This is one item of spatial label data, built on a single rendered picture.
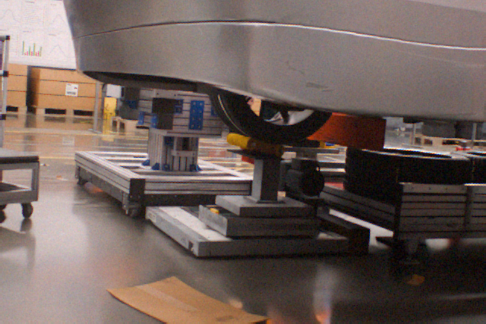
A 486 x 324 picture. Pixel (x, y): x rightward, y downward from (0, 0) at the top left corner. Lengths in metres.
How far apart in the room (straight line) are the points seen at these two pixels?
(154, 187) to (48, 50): 5.71
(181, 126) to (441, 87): 2.71
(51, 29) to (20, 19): 0.40
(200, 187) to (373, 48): 2.73
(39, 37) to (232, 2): 8.09
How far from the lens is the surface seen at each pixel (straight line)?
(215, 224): 3.30
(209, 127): 4.15
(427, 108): 1.49
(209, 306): 2.45
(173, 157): 4.29
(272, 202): 3.37
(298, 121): 3.36
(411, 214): 3.39
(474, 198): 3.63
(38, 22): 9.42
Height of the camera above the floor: 0.77
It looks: 4 degrees down
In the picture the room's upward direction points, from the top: 5 degrees clockwise
